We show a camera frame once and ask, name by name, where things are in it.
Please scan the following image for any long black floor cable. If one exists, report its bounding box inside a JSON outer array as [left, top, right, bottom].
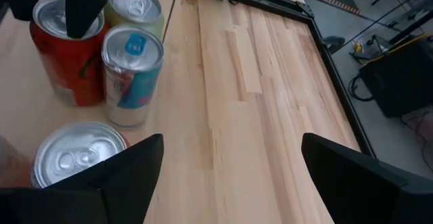
[[343, 0, 433, 47]]

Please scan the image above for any black frame clamp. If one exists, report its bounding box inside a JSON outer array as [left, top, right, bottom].
[[323, 36, 346, 55]]

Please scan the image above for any black diagonal bar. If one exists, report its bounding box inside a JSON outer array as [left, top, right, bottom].
[[388, 9, 433, 45]]

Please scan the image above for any light green beverage can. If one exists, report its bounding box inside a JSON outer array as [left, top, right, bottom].
[[104, 0, 166, 41]]

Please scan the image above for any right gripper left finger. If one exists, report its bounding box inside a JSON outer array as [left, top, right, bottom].
[[0, 133, 165, 224]]

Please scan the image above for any grey floor device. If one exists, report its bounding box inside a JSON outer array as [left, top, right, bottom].
[[350, 34, 390, 62]]

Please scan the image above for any black coiled cable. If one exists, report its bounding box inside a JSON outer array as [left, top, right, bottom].
[[348, 74, 375, 102]]

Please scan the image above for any silver can with blue tab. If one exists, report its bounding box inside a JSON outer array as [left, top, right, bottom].
[[101, 26, 166, 129]]

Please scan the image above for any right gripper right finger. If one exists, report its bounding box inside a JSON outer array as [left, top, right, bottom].
[[301, 132, 433, 224]]

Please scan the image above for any red beverage can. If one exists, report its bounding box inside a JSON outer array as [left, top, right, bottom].
[[29, 0, 111, 107], [30, 121, 131, 188]]

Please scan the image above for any black equipment box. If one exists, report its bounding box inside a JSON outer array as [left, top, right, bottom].
[[358, 43, 433, 118]]

